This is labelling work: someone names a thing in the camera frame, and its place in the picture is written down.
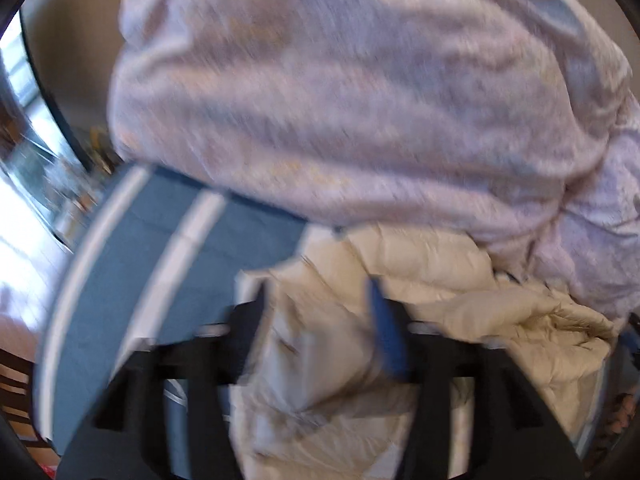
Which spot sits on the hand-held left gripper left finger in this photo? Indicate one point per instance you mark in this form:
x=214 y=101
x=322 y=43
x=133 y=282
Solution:
x=245 y=330

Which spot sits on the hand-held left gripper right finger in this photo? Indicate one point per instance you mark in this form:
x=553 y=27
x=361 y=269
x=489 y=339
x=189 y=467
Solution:
x=390 y=340

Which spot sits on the cream puffer jacket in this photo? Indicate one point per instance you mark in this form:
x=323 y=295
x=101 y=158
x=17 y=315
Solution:
x=450 y=280

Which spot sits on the blue white striped bed sheet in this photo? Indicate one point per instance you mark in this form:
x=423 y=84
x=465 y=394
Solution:
x=150 y=250

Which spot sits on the dark wooden chair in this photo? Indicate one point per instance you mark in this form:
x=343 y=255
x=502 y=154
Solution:
x=15 y=390

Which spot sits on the lavender duvet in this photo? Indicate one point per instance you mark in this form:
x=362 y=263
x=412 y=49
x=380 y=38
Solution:
x=350 y=85

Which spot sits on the window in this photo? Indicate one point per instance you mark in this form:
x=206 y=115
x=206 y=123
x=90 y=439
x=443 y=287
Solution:
x=25 y=125

